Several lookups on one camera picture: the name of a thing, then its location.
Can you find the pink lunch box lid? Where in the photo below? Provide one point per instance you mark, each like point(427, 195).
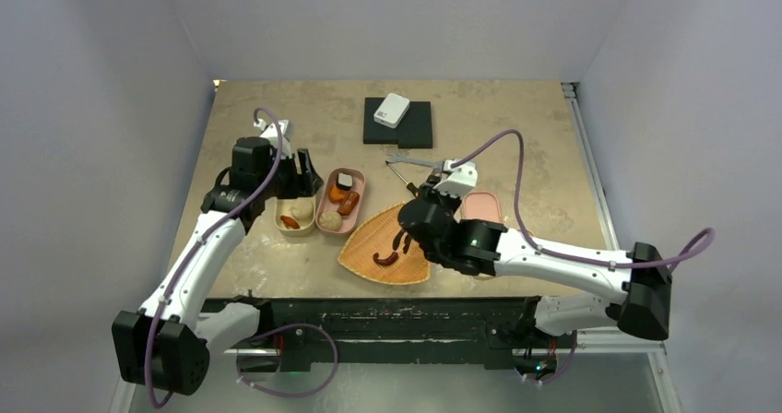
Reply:
point(481, 205)

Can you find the aluminium rail right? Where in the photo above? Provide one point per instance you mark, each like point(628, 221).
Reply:
point(612, 250)

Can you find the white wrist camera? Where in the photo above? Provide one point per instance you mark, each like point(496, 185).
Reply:
point(457, 181)
point(277, 134)

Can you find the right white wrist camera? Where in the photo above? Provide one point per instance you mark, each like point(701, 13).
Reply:
point(457, 181)

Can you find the small red food piece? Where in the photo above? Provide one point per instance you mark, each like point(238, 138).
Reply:
point(289, 223)

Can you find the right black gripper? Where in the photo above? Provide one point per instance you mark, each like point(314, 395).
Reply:
point(428, 194)

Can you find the black foam block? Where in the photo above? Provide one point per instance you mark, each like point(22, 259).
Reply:
point(413, 132)

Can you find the orange fried chicken piece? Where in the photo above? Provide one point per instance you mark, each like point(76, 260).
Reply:
point(336, 195)

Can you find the dark red round food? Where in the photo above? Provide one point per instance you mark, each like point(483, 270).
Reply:
point(388, 260)

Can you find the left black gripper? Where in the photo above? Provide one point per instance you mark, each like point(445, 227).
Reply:
point(304, 184)

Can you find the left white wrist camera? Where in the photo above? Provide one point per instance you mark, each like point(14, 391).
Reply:
point(277, 134)

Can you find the white black sushi piece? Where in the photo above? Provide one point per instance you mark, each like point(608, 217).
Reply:
point(344, 181)

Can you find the black table front frame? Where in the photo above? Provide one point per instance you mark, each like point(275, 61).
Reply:
point(494, 332)

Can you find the beige steamed bun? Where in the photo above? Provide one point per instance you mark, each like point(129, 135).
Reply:
point(330, 221)
point(302, 210)

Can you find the beige lunch box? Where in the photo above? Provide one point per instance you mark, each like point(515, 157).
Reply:
point(283, 208)

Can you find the yellow black screwdriver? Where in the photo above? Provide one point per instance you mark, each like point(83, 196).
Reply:
point(410, 186)

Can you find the silver wrench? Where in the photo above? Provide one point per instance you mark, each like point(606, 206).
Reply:
point(433, 165)

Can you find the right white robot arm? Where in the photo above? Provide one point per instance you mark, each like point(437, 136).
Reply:
point(617, 288)

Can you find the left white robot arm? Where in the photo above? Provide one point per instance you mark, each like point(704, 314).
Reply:
point(163, 345)

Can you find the pink lunch box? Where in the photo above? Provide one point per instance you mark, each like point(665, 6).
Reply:
point(325, 205)

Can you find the black metal tongs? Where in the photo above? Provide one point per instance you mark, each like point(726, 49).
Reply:
point(401, 243)

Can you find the dark red sausage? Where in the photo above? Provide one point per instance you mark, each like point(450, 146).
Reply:
point(348, 203)

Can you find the white small box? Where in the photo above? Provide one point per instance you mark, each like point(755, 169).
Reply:
point(391, 110)

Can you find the woven bamboo basket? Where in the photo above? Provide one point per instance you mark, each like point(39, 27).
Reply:
point(375, 235)

